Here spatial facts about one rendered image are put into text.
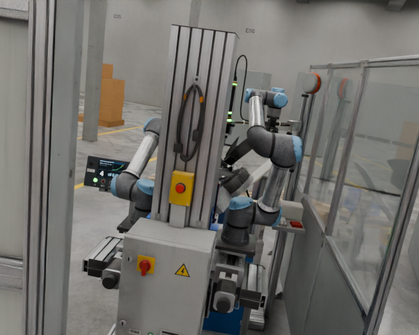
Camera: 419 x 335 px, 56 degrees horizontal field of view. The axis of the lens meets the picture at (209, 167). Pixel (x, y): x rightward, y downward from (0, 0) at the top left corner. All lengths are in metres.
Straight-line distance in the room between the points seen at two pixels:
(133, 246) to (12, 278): 0.51
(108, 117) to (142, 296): 9.31
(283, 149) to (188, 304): 0.76
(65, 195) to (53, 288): 0.27
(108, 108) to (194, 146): 9.20
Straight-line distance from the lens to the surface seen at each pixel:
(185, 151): 1.60
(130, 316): 1.71
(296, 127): 3.11
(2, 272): 1.22
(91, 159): 2.56
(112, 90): 10.65
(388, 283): 1.73
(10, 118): 1.10
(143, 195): 2.04
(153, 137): 2.26
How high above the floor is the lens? 1.89
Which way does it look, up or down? 14 degrees down
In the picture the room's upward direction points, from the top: 8 degrees clockwise
